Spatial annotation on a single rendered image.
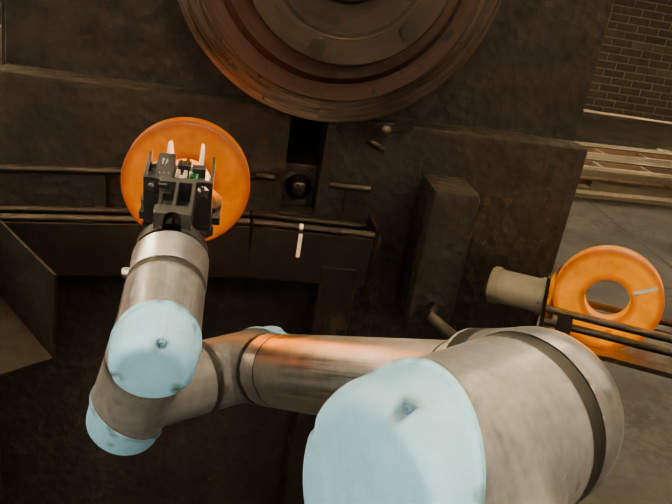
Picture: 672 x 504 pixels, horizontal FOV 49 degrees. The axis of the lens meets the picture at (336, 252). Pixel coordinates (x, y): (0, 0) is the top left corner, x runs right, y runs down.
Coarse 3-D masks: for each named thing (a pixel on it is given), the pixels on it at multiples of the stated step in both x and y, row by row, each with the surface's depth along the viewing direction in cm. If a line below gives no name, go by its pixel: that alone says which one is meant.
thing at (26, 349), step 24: (0, 240) 97; (0, 264) 99; (24, 264) 92; (0, 288) 100; (24, 288) 93; (48, 288) 87; (0, 312) 97; (24, 312) 94; (48, 312) 88; (0, 336) 92; (24, 336) 93; (48, 336) 89; (0, 360) 88; (24, 360) 88; (48, 360) 89
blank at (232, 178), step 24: (168, 120) 88; (192, 120) 88; (144, 144) 87; (192, 144) 88; (216, 144) 88; (144, 168) 88; (216, 168) 89; (240, 168) 90; (240, 192) 91; (240, 216) 92
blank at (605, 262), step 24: (576, 264) 108; (600, 264) 107; (624, 264) 106; (648, 264) 106; (576, 288) 110; (648, 288) 106; (624, 312) 109; (648, 312) 107; (576, 336) 112; (624, 336) 109
